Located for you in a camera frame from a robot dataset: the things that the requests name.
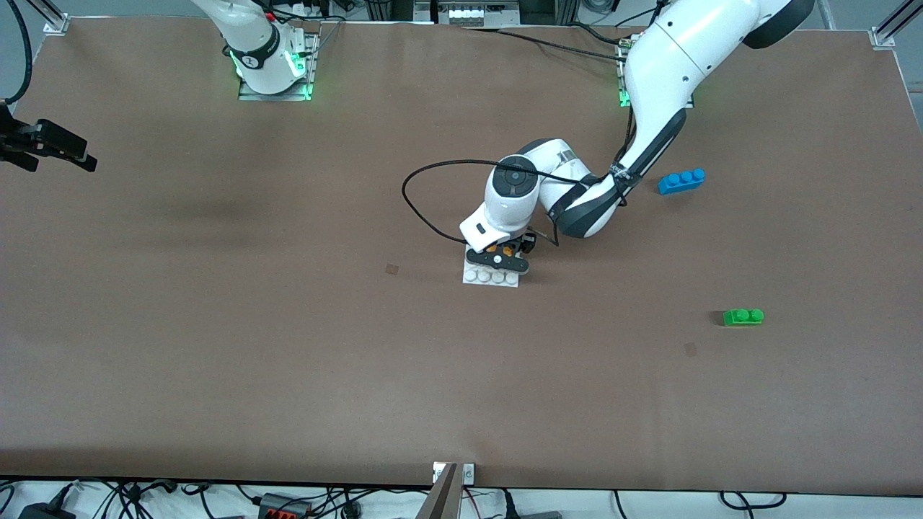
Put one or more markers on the blue three-stud toy block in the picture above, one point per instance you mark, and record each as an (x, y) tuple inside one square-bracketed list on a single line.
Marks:
[(681, 182)]

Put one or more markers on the green two-stud toy block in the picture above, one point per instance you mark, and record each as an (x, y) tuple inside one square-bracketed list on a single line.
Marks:
[(743, 317)]

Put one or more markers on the white studded base plate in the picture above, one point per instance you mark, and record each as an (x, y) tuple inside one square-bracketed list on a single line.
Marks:
[(490, 280)]

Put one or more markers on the black power brick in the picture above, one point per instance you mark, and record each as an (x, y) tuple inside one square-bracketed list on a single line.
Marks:
[(45, 512)]

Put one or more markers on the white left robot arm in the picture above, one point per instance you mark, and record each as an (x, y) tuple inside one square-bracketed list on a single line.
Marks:
[(678, 58)]

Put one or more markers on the black box with red connectors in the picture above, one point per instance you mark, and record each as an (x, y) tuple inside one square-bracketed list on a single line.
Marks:
[(285, 508)]

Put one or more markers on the aluminium corner profile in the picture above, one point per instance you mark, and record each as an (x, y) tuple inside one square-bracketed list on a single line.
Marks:
[(890, 29), (54, 21)]

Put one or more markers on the small silver bracket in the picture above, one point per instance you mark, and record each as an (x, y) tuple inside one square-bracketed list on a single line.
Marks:
[(469, 473)]

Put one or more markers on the grey metal post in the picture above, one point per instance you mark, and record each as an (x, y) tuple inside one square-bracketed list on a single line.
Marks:
[(443, 497)]

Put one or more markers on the grey power strip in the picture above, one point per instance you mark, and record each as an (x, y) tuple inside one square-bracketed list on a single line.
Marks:
[(469, 13)]

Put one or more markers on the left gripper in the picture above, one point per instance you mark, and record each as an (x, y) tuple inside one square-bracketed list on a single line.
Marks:
[(525, 245)]

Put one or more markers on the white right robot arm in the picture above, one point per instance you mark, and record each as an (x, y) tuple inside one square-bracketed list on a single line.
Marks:
[(252, 43)]

